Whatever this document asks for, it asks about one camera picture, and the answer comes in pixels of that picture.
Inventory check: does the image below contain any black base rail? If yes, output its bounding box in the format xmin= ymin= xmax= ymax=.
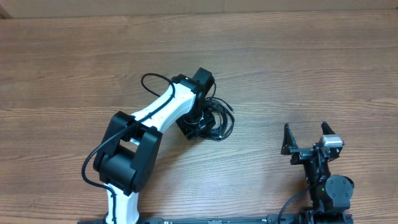
xmin=77 ymin=213 xmax=354 ymax=224

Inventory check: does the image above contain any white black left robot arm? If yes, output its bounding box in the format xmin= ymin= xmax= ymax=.
xmin=90 ymin=68 xmax=215 ymax=223

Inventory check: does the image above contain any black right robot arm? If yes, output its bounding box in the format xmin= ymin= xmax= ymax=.
xmin=277 ymin=121 xmax=354 ymax=223

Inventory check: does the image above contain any black usb cable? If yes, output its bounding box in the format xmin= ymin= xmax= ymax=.
xmin=198 ymin=82 xmax=236 ymax=142

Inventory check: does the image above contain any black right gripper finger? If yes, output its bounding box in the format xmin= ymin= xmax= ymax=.
xmin=321 ymin=121 xmax=335 ymax=135
xmin=280 ymin=123 xmax=298 ymax=155

